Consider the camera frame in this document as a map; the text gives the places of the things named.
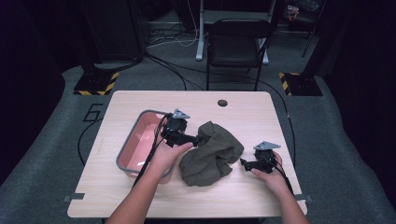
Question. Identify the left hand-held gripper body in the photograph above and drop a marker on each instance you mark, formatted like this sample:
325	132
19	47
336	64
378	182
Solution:
176	130

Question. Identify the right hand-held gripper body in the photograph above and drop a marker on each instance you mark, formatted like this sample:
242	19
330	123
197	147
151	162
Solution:
264	159

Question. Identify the olive green cloth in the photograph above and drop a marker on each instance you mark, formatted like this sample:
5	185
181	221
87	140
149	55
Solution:
211	155

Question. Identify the pink basket with grey rim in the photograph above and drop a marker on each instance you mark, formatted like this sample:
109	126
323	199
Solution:
137	146

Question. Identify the person's right hand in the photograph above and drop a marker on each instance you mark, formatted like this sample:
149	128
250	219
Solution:
275	181

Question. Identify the person's left hand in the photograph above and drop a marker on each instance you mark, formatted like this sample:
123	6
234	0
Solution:
165	157

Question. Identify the grey tape piece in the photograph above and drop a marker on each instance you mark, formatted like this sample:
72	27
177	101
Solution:
303	198
74	197

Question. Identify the black stand base striped edge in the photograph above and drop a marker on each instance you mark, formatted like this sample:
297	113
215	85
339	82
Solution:
303	85
95	84

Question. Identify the black folding chair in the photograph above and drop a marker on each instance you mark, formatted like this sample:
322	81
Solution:
236	46

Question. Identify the black cabinet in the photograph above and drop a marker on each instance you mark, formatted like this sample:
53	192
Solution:
116	31

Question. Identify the black tripod leg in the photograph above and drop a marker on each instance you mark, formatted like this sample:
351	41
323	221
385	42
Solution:
309	40

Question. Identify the red and white clutter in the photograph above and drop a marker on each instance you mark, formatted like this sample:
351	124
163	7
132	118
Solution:
292	12

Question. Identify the white metal desk frame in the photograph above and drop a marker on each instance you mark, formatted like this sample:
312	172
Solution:
200	46

